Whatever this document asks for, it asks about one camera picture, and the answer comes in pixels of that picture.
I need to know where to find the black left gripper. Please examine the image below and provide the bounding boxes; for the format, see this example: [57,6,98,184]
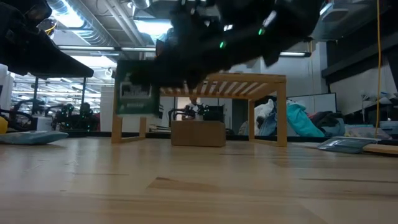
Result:
[0,12,95,78]

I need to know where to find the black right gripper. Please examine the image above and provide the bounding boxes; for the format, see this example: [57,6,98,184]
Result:
[129,0,280,90]

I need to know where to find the green black pepper tin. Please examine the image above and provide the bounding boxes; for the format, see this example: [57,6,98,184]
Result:
[114,60,161,116]

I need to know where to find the wooden slatted shelf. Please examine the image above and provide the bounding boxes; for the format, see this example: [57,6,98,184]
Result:
[111,73,287,147]

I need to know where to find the background robot rig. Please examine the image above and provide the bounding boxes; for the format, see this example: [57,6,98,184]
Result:
[9,77,101,131]

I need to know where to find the black monitor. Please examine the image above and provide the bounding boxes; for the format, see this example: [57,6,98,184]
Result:
[203,105,224,122]

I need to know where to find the brown cardboard box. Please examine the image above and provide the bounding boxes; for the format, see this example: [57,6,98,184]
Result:
[170,120,227,148]

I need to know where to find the pile of clothes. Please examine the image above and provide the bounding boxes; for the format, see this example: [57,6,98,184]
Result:
[239,98,346,138]

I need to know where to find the yellow pole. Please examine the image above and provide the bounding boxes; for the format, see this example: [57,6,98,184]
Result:
[374,0,382,139]

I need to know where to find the light blue spatula black handle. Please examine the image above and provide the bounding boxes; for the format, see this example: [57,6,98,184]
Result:
[317,136,379,154]

